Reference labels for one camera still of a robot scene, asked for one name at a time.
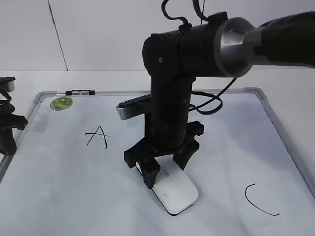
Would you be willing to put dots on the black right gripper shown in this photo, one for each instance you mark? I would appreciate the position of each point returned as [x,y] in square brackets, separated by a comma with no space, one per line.
[167,131]

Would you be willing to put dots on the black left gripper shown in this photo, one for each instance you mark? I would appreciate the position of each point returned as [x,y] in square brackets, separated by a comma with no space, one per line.
[8,121]

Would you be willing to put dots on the white board eraser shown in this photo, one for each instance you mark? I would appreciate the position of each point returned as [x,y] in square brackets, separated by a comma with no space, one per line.
[173,188]

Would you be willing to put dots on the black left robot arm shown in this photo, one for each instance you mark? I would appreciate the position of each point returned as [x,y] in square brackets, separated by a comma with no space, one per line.
[7,86]

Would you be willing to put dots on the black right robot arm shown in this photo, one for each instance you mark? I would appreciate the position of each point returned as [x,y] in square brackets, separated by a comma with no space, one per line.
[224,47]

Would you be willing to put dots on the green round magnet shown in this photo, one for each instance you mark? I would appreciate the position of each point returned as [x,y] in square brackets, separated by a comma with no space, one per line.
[61,103]

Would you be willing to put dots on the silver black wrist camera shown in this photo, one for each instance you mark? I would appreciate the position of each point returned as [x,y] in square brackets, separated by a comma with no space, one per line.
[134,107]

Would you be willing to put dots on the white board with grey frame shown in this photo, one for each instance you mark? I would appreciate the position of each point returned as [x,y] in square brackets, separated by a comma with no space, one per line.
[69,178]

